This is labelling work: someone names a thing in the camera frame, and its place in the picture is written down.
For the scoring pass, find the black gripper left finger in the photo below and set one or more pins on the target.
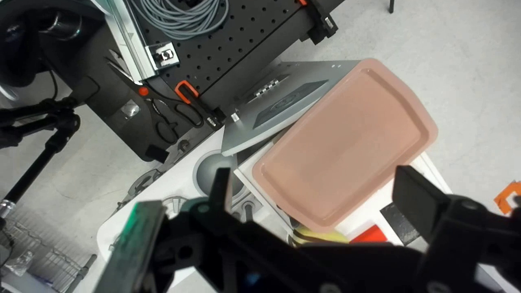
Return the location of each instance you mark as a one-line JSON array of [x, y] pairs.
[[128, 269]]

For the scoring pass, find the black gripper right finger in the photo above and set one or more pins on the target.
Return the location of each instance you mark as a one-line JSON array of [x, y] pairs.
[[420, 201]]

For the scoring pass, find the pink plastic tray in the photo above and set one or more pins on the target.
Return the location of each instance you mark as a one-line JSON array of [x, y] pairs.
[[346, 147]]

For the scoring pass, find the white toy kitchen cabinet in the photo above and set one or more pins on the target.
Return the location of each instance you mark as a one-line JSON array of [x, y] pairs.
[[468, 235]]

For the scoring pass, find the red toy block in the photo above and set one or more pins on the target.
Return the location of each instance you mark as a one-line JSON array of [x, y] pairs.
[[372, 235]]

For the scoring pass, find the white toy kitchen counter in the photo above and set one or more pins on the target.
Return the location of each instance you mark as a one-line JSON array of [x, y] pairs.
[[190, 178]]

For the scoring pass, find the small black block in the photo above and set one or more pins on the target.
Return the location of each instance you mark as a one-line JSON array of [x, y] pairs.
[[157, 153]]

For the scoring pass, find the yellow black striped ball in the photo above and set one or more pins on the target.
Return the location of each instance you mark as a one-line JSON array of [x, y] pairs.
[[307, 236]]

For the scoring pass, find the grey toy sink bowl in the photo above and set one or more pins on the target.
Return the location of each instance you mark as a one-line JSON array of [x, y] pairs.
[[209, 166]]

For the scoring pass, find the black scissors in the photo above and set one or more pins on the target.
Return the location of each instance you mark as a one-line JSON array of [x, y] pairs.
[[175, 118]]

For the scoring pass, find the black perforated board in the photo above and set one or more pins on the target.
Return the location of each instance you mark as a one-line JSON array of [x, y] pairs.
[[223, 44]]

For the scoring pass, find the black orange clamp front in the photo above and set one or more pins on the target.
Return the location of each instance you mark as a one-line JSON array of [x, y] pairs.
[[190, 95]]

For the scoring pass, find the black orange clamp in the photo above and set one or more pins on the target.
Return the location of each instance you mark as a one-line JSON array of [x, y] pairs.
[[190, 95], [323, 23]]

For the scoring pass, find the black orange clamp rear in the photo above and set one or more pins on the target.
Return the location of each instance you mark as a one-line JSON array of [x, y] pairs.
[[323, 23]]

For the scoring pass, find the black camera tripod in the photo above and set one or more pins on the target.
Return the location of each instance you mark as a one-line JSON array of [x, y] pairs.
[[53, 124]]

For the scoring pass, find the aluminium extrusion rail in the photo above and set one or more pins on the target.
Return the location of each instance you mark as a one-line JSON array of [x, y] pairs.
[[143, 59]]

